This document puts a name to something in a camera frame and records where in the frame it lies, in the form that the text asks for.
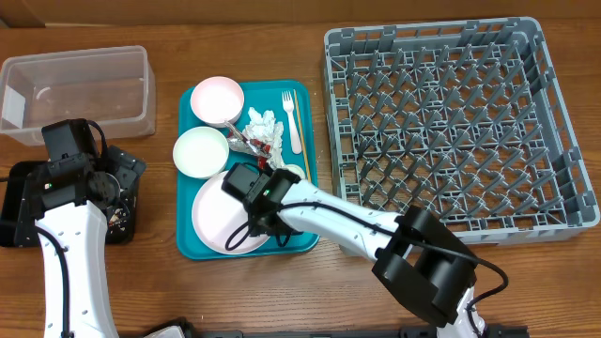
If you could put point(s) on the white plastic fork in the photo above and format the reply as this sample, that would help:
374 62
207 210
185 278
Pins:
289 107

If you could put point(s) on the white bowl with rice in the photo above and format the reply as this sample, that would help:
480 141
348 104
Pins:
201 152

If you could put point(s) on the clear plastic bin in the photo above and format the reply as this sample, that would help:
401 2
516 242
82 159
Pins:
114 87

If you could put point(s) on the white round plate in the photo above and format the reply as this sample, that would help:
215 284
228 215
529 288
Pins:
216 215

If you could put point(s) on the white bowl with few peanuts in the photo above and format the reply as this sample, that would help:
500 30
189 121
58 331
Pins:
217 100

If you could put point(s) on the silver red snack wrapper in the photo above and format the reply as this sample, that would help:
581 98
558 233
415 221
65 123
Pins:
237 141

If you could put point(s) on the white paper cup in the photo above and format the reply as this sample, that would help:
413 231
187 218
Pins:
297 170

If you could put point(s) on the wooden chopstick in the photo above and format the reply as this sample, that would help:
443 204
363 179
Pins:
302 139

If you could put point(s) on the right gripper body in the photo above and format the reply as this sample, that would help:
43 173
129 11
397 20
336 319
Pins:
269 228

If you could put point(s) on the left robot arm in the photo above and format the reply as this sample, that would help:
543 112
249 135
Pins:
71 202

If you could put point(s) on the grey dishwasher rack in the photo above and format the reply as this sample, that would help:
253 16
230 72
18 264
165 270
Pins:
463 118

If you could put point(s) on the white tissue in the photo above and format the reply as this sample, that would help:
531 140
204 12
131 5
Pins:
265 128

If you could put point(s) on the black plastic tray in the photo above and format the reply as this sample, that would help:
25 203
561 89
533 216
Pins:
9 206

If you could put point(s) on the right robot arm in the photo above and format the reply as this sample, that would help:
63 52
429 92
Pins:
424 265

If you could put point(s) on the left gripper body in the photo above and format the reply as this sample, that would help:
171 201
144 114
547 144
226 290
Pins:
124 171

